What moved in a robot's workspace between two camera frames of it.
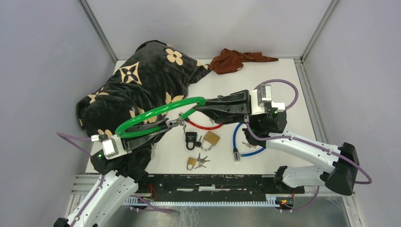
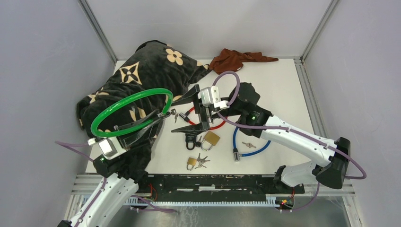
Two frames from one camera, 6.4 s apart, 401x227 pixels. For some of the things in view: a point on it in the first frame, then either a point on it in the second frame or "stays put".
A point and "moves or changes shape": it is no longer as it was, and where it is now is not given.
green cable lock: (125, 134) moves or changes shape
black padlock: (191, 137) stays put
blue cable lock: (236, 155) stays put
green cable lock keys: (181, 122) -> (174, 113)
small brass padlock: (191, 161) stays put
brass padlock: (211, 138) stays put
